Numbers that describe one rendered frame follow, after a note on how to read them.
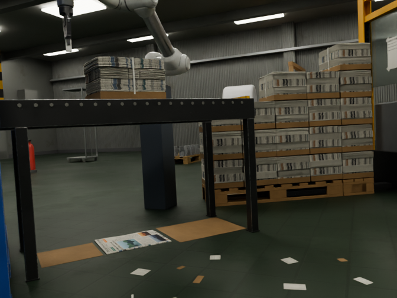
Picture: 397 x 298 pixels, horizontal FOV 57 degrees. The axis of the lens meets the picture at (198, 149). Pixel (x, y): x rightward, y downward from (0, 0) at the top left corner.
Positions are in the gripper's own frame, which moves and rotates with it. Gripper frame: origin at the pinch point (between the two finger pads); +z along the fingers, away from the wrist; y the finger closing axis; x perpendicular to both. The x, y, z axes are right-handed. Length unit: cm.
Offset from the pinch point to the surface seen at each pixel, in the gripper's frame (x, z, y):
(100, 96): -9.6, 30.9, -25.7
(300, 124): -183, 51, 15
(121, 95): -20.6, 30.3, -25.1
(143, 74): -33.7, 19.1, -24.0
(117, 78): -19.3, 21.3, -24.8
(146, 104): -29, 36, -38
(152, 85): -39, 25, -24
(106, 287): 3, 113, -64
